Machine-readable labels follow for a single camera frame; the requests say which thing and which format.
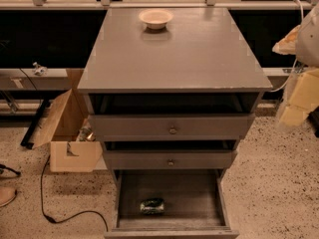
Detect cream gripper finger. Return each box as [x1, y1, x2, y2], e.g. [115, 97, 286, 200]
[272, 25, 300, 55]
[278, 67, 319, 127]

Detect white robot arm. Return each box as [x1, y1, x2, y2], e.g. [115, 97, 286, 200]
[272, 4, 319, 128]

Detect grey drawer cabinet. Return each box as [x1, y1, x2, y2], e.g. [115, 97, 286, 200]
[77, 6, 274, 239]

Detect top grey drawer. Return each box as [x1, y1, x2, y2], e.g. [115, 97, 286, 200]
[88, 114, 255, 141]

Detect grey drawer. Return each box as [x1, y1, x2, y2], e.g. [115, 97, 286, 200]
[88, 114, 255, 141]
[104, 150, 237, 170]
[106, 170, 239, 239]

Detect middle grey drawer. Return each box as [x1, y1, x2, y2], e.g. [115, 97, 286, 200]
[104, 150, 237, 170]

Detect bottom grey drawer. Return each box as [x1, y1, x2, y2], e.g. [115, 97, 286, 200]
[106, 170, 239, 239]

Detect white bowl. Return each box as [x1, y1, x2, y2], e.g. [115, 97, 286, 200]
[139, 9, 173, 30]

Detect cans inside cardboard box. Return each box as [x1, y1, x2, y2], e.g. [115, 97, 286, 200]
[77, 125, 95, 141]

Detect open cardboard box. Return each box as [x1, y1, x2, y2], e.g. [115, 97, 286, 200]
[33, 69, 102, 172]

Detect crumpled item on shelf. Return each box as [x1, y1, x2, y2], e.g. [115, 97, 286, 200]
[33, 62, 48, 76]

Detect brown shoe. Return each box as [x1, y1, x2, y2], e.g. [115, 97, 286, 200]
[0, 186, 17, 207]

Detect white cable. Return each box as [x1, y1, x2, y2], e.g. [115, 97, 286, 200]
[267, 0, 305, 94]

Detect black power cable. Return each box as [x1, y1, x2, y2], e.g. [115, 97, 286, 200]
[39, 154, 110, 233]

